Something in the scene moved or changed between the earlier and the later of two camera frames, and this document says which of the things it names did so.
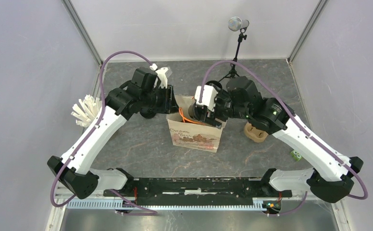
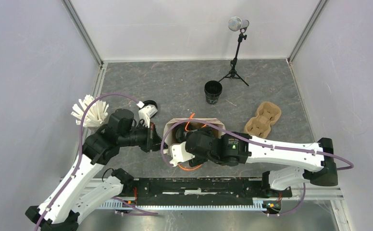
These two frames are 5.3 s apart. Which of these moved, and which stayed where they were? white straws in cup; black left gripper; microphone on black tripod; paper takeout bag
Moved: paper takeout bag; black left gripper
Stayed: white straws in cup; microphone on black tripod
